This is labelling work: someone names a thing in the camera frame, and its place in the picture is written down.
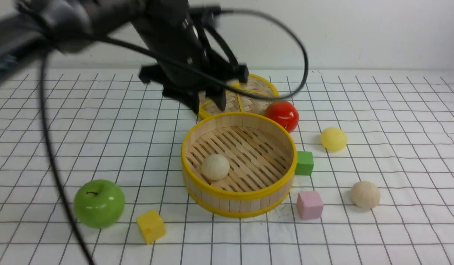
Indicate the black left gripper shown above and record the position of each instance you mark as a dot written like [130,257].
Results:
[187,35]

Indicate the beige bun front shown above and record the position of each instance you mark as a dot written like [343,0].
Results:
[215,167]

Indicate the beige bun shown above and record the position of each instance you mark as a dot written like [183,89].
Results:
[215,167]
[365,195]

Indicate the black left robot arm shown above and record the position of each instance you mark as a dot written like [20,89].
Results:
[39,24]

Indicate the woven bamboo steamer lid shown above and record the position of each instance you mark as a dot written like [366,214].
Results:
[238,103]

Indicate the bamboo steamer tray yellow rim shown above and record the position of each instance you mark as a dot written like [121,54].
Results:
[262,160]

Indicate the red tomato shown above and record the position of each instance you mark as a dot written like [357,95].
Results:
[283,113]

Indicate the green foam cube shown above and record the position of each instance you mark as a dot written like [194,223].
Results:
[305,163]

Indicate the yellow round bun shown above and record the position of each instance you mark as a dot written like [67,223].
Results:
[333,139]

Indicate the yellow foam cube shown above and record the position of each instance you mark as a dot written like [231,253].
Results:
[151,226]

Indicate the pink foam cube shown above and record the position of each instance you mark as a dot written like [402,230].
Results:
[309,205]

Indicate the green apple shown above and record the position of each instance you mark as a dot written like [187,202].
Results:
[99,203]

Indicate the white grid tablecloth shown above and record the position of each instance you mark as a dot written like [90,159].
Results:
[400,130]

